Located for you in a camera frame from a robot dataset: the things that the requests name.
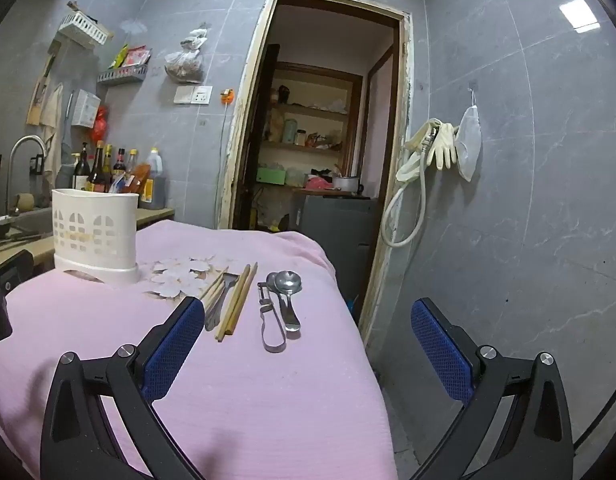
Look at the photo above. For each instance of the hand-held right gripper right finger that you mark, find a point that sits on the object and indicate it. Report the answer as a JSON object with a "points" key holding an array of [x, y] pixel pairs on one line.
{"points": [[440, 355]]}

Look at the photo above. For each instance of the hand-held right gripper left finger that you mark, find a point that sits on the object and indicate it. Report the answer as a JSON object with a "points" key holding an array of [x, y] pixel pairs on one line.
{"points": [[170, 355]]}

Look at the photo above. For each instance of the metal fork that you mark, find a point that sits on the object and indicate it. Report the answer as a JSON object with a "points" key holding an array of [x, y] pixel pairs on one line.
{"points": [[215, 312]]}

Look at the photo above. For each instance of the wooden chopstick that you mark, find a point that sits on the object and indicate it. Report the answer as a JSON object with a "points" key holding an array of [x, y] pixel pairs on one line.
{"points": [[243, 297], [215, 284], [232, 305], [216, 294]]}

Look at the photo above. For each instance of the white plastic utensil holder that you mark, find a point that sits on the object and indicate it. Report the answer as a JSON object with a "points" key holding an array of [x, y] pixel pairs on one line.
{"points": [[95, 205]]}

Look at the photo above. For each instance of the metal peeler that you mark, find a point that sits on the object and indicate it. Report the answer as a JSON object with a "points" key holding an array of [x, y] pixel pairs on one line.
{"points": [[264, 320]]}

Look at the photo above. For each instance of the brown cup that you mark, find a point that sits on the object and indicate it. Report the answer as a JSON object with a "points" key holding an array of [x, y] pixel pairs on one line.
{"points": [[25, 202]]}

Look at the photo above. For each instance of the pink blanket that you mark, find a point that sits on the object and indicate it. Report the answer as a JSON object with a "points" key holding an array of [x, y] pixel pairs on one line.
{"points": [[268, 400]]}

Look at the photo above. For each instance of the small metal spoon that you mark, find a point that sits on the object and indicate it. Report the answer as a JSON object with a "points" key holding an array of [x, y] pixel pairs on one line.
{"points": [[272, 281]]}

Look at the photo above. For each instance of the kitchen counter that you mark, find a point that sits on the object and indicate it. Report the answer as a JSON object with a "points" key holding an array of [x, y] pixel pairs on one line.
{"points": [[155, 215]]}

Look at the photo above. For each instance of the dark wine bottle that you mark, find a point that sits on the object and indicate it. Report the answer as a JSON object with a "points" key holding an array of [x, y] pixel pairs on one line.
{"points": [[80, 175]]}

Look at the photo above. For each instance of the grey cabinet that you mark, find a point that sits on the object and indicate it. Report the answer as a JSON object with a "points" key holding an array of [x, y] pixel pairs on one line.
{"points": [[338, 235]]}

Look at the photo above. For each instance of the metal faucet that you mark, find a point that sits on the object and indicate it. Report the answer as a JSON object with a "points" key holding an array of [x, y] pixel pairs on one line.
{"points": [[25, 141]]}

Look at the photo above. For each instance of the yellow cap sauce bottle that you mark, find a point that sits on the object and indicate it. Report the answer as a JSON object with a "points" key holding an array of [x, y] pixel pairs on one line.
{"points": [[108, 162], [97, 170], [132, 160]]}

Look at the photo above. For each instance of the orange packet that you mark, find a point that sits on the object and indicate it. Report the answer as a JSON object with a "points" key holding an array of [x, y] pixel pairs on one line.
{"points": [[140, 177]]}

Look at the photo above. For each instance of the red cap sauce bottle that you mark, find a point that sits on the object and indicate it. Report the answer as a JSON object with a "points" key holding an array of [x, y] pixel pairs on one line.
{"points": [[119, 165]]}

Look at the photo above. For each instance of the metal pot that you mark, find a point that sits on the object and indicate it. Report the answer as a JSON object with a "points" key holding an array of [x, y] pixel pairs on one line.
{"points": [[345, 184]]}

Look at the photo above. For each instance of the hanging beige towel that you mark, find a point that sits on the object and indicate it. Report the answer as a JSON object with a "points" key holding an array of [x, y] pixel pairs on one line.
{"points": [[51, 110]]}

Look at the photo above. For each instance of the green box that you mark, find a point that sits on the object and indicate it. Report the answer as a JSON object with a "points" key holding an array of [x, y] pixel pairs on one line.
{"points": [[271, 176]]}

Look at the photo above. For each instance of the red plastic bag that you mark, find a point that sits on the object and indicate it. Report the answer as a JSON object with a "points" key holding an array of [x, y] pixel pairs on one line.
{"points": [[100, 125]]}

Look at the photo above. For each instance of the cream rubber gloves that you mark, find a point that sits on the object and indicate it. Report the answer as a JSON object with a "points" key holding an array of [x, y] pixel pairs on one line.
{"points": [[445, 147]]}

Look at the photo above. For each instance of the wooden cutting board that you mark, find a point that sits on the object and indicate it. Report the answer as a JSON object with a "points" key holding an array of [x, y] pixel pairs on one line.
{"points": [[37, 100]]}

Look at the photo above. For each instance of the red cloth item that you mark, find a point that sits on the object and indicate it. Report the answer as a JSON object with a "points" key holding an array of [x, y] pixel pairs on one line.
{"points": [[318, 184]]}

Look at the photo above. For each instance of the white box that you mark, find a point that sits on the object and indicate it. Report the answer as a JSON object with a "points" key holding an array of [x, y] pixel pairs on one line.
{"points": [[85, 107]]}

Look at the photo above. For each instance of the white mesh bag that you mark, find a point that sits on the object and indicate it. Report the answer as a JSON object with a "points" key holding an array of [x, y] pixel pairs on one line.
{"points": [[470, 140]]}

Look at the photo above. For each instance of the wooden shelf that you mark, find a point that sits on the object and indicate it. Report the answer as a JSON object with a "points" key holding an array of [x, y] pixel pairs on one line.
{"points": [[313, 112]]}

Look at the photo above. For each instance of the colourful snack packets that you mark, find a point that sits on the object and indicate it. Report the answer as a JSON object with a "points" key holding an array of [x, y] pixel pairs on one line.
{"points": [[135, 56]]}

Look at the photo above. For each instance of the hanging clear plastic bag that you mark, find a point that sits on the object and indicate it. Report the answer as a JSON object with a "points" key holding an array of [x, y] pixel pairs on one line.
{"points": [[185, 65]]}

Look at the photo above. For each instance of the wooden door frame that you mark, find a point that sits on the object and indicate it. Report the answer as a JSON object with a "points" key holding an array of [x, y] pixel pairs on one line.
{"points": [[248, 110]]}

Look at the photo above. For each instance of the grey wall rack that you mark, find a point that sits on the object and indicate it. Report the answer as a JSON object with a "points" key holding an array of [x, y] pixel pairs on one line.
{"points": [[122, 76]]}

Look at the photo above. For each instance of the white wall socket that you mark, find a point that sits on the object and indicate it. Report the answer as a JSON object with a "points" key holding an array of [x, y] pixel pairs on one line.
{"points": [[192, 95]]}

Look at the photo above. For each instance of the orange wall plug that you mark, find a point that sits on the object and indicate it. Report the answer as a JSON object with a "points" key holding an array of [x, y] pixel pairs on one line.
{"points": [[227, 96]]}

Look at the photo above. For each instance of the white wall basket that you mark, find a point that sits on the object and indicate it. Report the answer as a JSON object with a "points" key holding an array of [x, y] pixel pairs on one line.
{"points": [[82, 30]]}

